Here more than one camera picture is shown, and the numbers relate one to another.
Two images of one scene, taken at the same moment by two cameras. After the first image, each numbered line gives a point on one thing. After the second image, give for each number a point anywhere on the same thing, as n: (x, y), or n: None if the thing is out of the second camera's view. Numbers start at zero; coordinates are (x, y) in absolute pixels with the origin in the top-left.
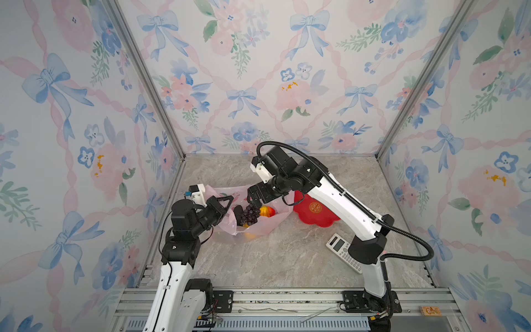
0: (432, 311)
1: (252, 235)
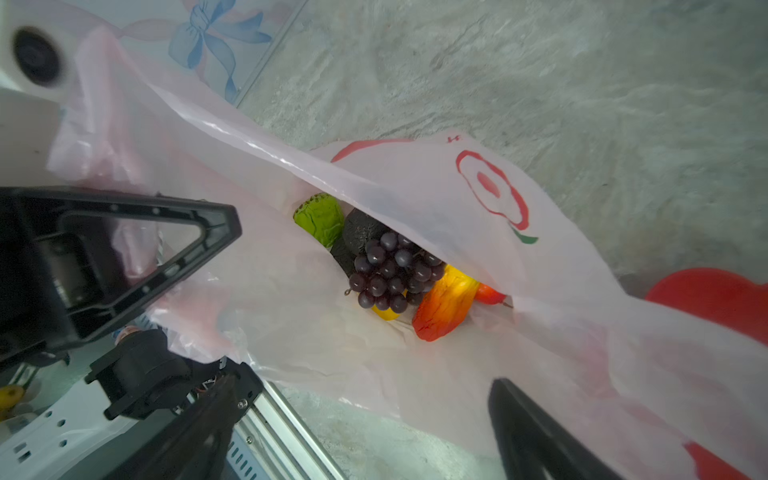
0: None
1: (387, 314)
